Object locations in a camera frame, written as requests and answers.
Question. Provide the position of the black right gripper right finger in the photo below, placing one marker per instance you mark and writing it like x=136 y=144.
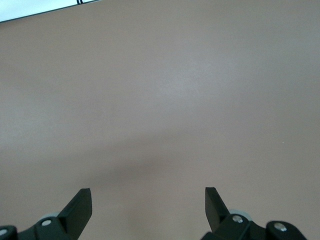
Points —
x=220 y=220

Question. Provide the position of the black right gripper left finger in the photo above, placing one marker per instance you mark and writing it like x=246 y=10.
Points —
x=72 y=220

